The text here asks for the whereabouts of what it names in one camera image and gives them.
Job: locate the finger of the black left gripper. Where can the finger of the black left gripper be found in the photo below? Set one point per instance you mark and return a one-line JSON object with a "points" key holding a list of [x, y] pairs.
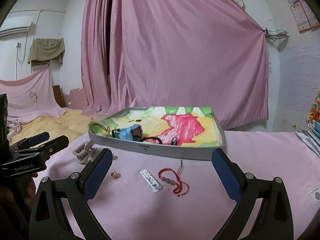
{"points": [[45, 147], [29, 142]]}

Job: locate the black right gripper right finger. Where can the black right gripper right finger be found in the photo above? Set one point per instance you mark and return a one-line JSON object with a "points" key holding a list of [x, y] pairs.
{"points": [[230, 174]]}

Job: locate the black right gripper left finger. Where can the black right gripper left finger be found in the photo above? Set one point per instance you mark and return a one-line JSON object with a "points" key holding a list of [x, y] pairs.
{"points": [[94, 173]]}

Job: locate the brown hair tie yellow charm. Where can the brown hair tie yellow charm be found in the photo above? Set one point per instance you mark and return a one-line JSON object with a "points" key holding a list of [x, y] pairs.
{"points": [[100, 129]]}

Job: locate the blue smart watch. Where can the blue smart watch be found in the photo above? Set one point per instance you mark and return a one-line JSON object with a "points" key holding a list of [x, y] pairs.
{"points": [[132, 133]]}

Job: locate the grey jewelry tray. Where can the grey jewelry tray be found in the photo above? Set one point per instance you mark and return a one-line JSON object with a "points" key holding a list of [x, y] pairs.
{"points": [[154, 146]]}

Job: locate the left hand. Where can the left hand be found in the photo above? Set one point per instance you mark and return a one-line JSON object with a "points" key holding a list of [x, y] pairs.
{"points": [[20, 191]]}

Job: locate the beige hair claw clip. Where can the beige hair claw clip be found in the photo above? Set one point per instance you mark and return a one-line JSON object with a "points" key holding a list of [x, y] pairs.
{"points": [[85, 153]]}

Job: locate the yellow blanket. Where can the yellow blanket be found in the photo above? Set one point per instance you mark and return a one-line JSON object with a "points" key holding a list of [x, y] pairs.
{"points": [[71, 124]]}

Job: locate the pink embroidered sheet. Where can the pink embroidered sheet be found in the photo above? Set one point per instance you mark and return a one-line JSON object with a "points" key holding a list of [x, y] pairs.
{"points": [[31, 97]]}

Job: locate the pink table cloth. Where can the pink table cloth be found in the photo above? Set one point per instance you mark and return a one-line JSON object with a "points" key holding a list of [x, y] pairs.
{"points": [[192, 202]]}

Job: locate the cartoon printed tray liner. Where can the cartoon printed tray liner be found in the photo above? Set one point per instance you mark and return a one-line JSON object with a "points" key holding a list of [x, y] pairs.
{"points": [[184, 126]]}

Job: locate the white cloth label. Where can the white cloth label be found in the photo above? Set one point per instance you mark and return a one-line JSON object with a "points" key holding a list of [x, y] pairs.
{"points": [[314, 193]]}

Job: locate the stack of colourful books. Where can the stack of colourful books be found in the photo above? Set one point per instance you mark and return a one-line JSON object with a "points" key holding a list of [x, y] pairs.
{"points": [[311, 136]]}

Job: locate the olive green hanging cloth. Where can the olive green hanging cloth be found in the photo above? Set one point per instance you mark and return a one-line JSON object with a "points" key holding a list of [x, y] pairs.
{"points": [[46, 49]]}

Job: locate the white air conditioner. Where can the white air conditioner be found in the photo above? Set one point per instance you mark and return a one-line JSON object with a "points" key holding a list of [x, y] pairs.
{"points": [[15, 25]]}

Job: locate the pink curtain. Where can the pink curtain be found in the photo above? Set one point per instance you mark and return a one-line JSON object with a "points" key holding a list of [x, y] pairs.
{"points": [[174, 53]]}

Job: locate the white chain hair clip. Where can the white chain hair clip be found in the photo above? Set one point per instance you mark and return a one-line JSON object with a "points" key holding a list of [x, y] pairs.
{"points": [[152, 182]]}

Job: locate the wire wall basket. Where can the wire wall basket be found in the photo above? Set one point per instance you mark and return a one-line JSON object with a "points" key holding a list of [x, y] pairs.
{"points": [[276, 34]]}

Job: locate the wall certificates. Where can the wall certificates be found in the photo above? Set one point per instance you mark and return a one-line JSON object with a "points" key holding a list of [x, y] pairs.
{"points": [[303, 15]]}

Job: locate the round wall clock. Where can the round wall clock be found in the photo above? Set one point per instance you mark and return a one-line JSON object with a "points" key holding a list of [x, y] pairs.
{"points": [[240, 3]]}

